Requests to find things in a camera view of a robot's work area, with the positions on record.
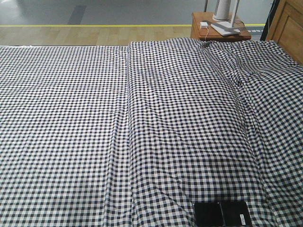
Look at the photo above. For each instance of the black foldable smartphone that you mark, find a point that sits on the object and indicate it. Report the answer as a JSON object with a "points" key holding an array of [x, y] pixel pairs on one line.
{"points": [[222, 214]]}

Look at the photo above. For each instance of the white power adapter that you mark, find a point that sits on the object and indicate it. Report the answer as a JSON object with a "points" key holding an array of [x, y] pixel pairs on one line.
{"points": [[203, 25]]}

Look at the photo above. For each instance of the white cylindrical appliance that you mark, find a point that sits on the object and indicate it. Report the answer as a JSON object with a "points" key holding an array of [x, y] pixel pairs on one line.
{"points": [[222, 10]]}

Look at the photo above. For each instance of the wooden nightstand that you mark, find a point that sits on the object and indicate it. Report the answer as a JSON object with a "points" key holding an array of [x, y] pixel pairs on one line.
{"points": [[210, 34]]}

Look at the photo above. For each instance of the wooden headboard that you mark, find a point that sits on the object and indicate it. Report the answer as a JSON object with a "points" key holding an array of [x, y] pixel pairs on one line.
{"points": [[287, 28]]}

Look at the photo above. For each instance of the black white checkered bedsheet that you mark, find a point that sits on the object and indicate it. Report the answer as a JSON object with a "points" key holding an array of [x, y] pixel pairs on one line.
{"points": [[136, 135]]}

